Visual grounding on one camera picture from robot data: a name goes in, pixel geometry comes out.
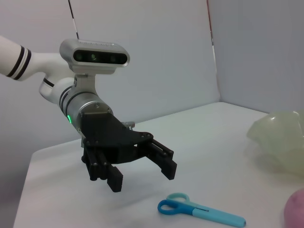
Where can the translucent green wavy fruit bowl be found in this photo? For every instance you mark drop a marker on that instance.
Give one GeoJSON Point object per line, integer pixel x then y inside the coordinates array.
{"type": "Point", "coordinates": [280, 142]}

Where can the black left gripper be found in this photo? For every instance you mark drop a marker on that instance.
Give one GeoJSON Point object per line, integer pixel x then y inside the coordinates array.
{"type": "Point", "coordinates": [107, 133]}

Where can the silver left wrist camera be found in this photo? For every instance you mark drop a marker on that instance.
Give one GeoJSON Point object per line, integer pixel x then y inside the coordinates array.
{"type": "Point", "coordinates": [95, 57]}

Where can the pink peach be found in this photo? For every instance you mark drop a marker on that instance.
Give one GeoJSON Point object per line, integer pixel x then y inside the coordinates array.
{"type": "Point", "coordinates": [297, 209]}

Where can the blue scissors with sheath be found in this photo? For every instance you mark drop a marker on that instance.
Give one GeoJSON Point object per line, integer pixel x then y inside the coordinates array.
{"type": "Point", "coordinates": [213, 213]}

